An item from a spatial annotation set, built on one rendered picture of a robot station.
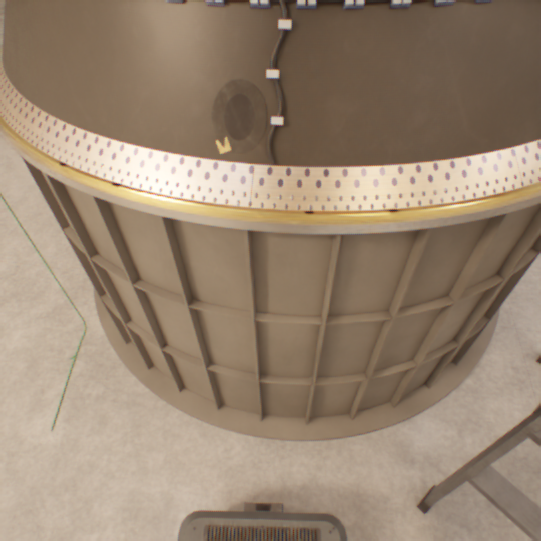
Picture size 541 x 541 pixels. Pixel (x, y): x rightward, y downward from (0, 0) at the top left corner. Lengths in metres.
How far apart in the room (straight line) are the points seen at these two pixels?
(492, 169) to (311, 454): 1.27
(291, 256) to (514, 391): 1.46
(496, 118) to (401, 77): 0.23
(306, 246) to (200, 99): 0.37
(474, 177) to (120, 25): 0.77
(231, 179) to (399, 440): 1.36
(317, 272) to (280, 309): 0.18
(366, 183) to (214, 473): 1.30
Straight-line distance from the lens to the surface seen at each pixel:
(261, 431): 1.74
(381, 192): 0.81
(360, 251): 0.91
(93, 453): 1.89
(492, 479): 1.56
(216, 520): 1.44
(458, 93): 0.88
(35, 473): 1.97
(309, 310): 1.06
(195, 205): 0.80
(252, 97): 0.79
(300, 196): 0.78
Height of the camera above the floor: 1.67
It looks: 49 degrees down
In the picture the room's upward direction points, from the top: 1 degrees counter-clockwise
